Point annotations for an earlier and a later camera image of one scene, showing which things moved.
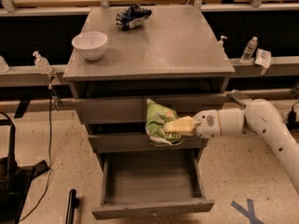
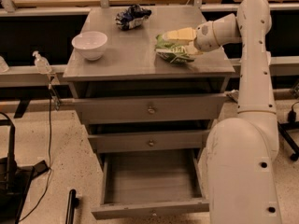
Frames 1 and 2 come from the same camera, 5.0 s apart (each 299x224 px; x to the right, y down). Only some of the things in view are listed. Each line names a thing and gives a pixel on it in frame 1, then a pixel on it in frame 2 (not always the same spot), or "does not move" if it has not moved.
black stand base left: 15,184 does not move
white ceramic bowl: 92,44 does not move
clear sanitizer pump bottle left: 42,63 does not move
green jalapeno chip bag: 156,118 to 173,51
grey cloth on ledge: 238,98 does not move
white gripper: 206,123 to 204,36
